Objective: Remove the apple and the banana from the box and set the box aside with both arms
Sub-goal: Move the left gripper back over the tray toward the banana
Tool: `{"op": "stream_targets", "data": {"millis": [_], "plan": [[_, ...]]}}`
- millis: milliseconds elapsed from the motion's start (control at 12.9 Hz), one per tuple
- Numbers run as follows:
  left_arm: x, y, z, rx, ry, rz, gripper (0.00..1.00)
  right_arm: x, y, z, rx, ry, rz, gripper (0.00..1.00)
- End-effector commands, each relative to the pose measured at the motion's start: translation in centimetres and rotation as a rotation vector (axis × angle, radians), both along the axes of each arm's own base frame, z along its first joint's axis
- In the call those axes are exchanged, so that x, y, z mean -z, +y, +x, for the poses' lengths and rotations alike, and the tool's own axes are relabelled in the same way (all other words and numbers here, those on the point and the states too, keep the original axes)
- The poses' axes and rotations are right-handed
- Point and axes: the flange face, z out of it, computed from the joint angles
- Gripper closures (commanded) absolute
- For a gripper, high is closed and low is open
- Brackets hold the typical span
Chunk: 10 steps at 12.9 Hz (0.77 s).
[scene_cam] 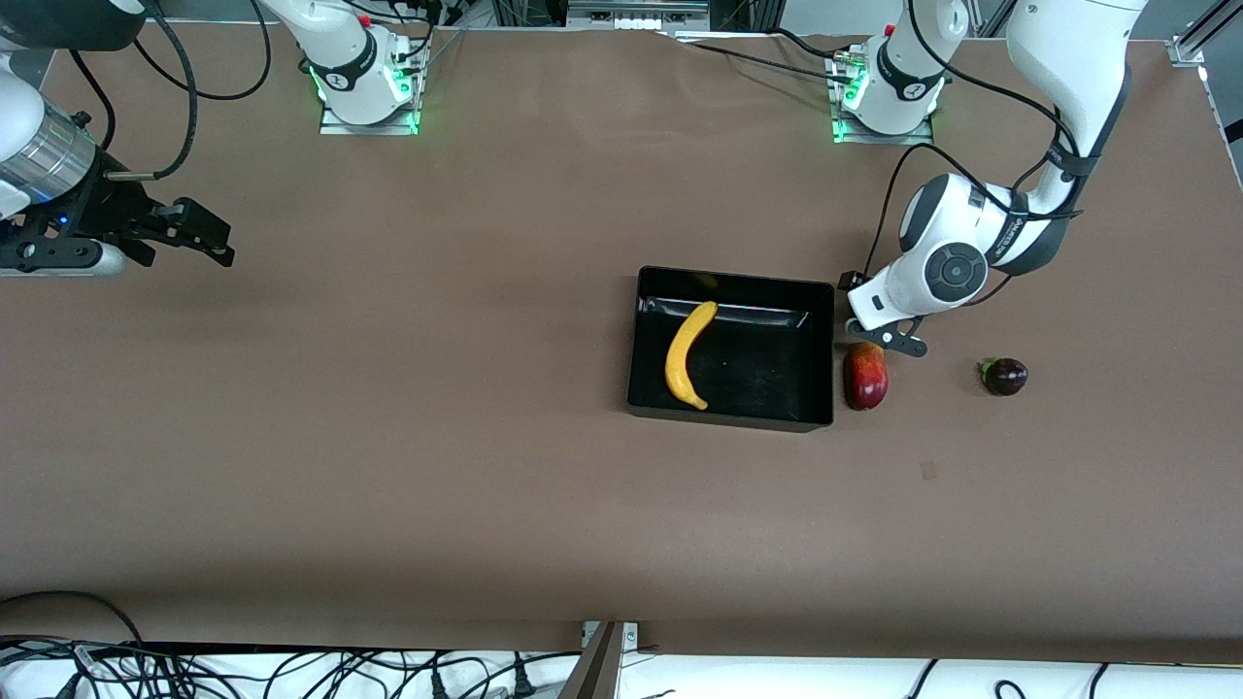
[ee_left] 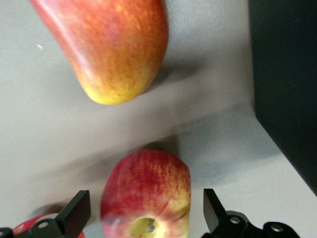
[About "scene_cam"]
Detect black plastic box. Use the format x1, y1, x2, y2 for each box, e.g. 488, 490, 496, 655
626, 266, 836, 434

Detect black looped cable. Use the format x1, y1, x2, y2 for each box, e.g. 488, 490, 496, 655
0, 590, 147, 647

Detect dark purple mangosteen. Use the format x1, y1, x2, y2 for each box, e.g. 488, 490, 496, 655
978, 356, 1029, 397

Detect metal base plate green light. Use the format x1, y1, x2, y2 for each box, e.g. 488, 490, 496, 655
830, 49, 935, 147
319, 39, 421, 137

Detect white cloth sheet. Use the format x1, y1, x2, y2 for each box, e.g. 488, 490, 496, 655
0, 649, 1243, 699

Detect small metal bracket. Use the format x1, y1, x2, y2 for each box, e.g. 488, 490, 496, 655
581, 621, 640, 653

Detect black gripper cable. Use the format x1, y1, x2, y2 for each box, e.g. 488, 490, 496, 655
859, 144, 1084, 287
105, 0, 200, 183

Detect red yellow mango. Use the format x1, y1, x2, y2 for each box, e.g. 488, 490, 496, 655
843, 342, 890, 412

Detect white power strip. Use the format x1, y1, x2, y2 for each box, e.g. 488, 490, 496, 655
566, 0, 710, 32

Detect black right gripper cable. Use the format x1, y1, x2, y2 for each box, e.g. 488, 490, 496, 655
105, 0, 200, 183

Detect dark metal bar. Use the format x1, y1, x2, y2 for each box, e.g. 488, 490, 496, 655
558, 621, 622, 699

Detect yellow banana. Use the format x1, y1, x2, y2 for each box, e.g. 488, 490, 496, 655
665, 301, 720, 411

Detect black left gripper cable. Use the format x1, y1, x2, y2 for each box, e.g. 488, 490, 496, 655
859, 144, 1084, 287

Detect thin black cable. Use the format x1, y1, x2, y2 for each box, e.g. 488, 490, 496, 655
670, 27, 856, 83

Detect aluminium frame profile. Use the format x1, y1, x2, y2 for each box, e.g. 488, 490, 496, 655
1170, 0, 1243, 69

